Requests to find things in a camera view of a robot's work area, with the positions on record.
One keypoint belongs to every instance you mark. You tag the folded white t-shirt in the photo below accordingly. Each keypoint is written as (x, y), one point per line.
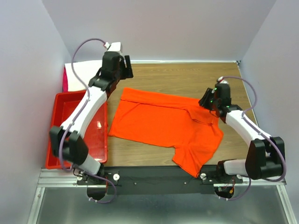
(85, 70)

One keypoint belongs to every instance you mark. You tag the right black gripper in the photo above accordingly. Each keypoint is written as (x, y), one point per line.
(206, 98)

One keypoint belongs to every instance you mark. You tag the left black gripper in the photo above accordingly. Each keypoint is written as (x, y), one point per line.
(127, 66)

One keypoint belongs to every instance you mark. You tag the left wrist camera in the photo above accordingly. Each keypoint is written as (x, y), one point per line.
(114, 47)

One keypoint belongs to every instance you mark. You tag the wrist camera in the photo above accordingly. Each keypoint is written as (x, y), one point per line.
(114, 47)
(222, 80)

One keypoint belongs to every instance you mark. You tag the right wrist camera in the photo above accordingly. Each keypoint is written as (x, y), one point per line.
(222, 80)

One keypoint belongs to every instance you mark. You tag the orange t-shirt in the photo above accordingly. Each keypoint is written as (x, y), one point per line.
(169, 121)

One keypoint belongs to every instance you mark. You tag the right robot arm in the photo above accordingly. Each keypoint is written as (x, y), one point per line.
(266, 154)

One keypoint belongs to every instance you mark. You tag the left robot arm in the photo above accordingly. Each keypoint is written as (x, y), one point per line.
(67, 140)

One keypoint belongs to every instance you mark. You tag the folded pink t-shirt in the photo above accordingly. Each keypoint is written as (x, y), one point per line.
(65, 81)

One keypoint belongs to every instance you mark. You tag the red plastic bin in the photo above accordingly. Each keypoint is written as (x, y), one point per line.
(97, 131)

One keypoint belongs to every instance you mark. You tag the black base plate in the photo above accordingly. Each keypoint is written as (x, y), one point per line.
(157, 180)

